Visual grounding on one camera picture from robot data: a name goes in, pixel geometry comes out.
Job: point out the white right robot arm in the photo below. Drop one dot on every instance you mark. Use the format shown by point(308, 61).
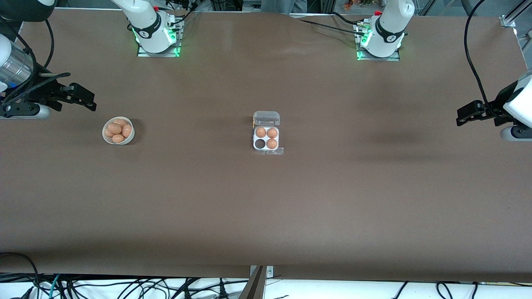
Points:
point(141, 12)

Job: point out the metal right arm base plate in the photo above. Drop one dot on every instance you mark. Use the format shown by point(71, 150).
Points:
point(158, 54)

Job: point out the white bowl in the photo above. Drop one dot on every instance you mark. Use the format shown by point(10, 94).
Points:
point(129, 139)

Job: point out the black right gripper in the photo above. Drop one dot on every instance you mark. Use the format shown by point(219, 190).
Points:
point(41, 92)

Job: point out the person in grey trousers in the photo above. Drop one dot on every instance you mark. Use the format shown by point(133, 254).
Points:
point(282, 5)

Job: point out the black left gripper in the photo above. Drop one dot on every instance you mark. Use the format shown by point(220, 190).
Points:
point(496, 109)

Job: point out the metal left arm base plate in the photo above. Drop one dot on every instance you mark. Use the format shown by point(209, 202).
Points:
point(378, 59)

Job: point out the small metal bracket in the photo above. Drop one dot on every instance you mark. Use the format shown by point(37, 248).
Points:
point(270, 272)

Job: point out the aluminium frame profile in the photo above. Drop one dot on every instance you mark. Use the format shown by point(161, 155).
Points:
point(510, 20)

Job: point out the clear tape strip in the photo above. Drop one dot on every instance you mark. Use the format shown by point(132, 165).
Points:
point(279, 152)

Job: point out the orange patterned object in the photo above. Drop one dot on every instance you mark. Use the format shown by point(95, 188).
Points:
point(357, 4)

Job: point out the clear plastic egg box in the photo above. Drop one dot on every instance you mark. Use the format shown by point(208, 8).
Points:
point(266, 119)

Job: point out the brown table cover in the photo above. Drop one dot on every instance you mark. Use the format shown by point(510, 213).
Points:
point(266, 207)

